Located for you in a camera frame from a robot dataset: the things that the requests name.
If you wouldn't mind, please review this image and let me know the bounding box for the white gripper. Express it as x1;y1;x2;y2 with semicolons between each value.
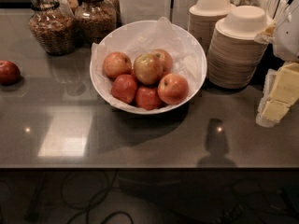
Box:
256;0;299;128

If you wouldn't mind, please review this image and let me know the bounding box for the front paper bowl stack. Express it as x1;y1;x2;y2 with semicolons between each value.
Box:
207;6;268;90

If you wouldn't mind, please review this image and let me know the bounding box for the paper bowl stack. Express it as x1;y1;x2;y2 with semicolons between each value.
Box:
188;0;234;53
207;6;268;90

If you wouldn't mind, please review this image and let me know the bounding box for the white bowl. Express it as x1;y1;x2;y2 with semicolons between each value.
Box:
89;20;208;116

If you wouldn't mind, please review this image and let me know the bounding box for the right red apple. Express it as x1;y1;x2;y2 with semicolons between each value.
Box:
158;73;189;105

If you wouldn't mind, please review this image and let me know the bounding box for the back paper bowl stack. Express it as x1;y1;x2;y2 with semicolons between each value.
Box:
188;0;234;53

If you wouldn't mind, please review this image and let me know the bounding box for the back red apple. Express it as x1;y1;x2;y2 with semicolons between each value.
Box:
151;49;173;72

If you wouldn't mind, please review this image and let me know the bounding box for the front centre red apple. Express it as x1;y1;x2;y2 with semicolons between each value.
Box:
135;86;163;110

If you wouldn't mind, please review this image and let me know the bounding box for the yellowish centre apple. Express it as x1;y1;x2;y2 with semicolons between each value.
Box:
134;53;163;85

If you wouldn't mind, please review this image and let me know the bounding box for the front left red apple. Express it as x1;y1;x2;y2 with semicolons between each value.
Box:
111;74;138;104

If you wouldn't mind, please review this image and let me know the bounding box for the top left apple in bowl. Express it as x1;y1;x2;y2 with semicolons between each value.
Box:
103;51;132;78

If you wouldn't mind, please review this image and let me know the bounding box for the red apple on table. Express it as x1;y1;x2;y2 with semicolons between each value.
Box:
0;60;21;85

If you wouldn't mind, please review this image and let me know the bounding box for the white paper liner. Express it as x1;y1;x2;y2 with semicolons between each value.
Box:
91;16;205;110

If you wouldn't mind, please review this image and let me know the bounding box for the right glass granola jar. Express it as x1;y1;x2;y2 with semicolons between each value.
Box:
75;0;117;44

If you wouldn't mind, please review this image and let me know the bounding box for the glass granola jar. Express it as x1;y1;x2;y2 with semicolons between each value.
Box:
75;0;117;44
28;0;76;55

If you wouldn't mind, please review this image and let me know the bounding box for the left glass granola jar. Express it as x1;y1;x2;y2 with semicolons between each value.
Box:
28;0;76;55

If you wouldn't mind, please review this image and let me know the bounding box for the black floor cable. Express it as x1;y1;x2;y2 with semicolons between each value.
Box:
59;169;135;224

